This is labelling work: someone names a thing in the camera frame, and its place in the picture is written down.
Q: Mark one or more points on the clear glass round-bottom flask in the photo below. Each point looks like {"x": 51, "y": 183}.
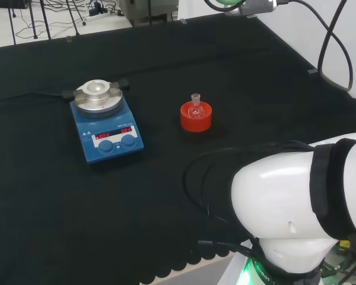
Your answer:
{"x": 195, "y": 110}

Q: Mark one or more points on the black equipment box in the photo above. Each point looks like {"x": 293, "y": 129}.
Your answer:
{"x": 10, "y": 3}

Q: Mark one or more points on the clear cloth clip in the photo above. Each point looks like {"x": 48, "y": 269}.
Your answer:
{"x": 182, "y": 21}
{"x": 312, "y": 71}
{"x": 251, "y": 16}
{"x": 69, "y": 39}

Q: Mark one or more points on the black bench cloth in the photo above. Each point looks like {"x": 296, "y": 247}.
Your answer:
{"x": 62, "y": 213}

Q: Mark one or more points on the heater with blue base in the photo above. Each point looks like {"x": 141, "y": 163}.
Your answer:
{"x": 112, "y": 148}

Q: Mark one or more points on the grey cabinet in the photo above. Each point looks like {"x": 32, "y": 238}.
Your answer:
{"x": 148, "y": 13}

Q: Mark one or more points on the black tripod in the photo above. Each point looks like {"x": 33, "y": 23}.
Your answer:
{"x": 32, "y": 17}
{"x": 76, "y": 25}

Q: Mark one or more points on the white power strip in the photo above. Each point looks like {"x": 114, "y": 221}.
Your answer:
{"x": 96, "y": 14}

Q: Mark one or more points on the red ridged flask stand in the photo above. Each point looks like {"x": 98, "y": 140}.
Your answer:
{"x": 195, "y": 124}

